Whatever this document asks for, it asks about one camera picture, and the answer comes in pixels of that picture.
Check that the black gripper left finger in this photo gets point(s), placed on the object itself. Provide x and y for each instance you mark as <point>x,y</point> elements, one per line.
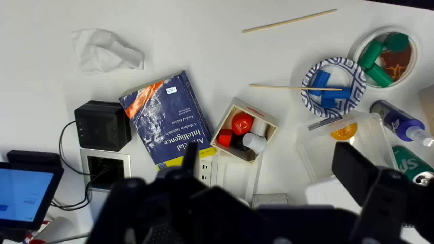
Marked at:
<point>136,211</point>

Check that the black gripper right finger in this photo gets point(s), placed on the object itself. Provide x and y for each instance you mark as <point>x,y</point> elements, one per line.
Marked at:
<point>380,203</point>

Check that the thin wooden straw stick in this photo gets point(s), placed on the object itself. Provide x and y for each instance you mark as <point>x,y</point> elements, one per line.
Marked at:
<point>279,85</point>
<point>289,20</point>

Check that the blue patterned paper bowl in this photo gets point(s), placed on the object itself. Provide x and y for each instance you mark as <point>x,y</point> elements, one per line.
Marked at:
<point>357,83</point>

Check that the white bowl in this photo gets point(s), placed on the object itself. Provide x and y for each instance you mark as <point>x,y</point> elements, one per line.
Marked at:
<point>407,75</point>

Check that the table power outlet box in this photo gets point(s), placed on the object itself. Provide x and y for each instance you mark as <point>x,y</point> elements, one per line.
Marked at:
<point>106,169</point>

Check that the orange round toy food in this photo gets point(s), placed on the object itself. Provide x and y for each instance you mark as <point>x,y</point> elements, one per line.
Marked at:
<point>344,131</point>

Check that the clear plastic container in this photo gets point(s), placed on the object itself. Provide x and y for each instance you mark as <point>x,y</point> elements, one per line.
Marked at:
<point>316,149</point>

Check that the spray bottle with blue label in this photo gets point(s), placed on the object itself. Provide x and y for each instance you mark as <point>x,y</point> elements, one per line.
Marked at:
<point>397,121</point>

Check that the black cube power adapter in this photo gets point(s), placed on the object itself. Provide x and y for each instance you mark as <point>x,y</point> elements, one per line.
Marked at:
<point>102,125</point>

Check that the blue book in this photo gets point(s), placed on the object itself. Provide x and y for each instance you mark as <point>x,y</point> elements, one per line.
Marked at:
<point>171,122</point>

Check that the white outlet strip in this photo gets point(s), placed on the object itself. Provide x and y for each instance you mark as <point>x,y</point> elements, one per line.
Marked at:
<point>235,173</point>

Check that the tablet with blue screen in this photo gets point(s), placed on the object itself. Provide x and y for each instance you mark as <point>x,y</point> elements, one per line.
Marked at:
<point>24,194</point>

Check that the blue toy block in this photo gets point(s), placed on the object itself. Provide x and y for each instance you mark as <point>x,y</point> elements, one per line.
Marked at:
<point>336,98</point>
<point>320,81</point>

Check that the small red toy cylinder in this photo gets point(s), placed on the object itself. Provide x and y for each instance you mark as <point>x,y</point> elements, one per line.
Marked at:
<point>224,137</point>

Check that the green toy cylinder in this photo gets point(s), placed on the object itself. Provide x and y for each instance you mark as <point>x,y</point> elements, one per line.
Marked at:
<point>378,76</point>
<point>370,54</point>

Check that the light wooden toy box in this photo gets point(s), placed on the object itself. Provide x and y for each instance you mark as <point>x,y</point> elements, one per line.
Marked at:
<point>225,112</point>

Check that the white toy cylinder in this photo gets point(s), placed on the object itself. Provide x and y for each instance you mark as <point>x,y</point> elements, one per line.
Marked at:
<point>254,142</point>
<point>259,127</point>

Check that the red toy ball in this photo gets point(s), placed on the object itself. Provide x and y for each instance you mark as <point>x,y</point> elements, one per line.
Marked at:
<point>243,122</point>

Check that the green toy cap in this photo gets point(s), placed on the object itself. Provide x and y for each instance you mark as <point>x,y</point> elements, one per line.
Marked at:
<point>396,42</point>

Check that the crumpled white tissue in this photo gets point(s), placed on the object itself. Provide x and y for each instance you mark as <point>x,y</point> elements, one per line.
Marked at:
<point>106,49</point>

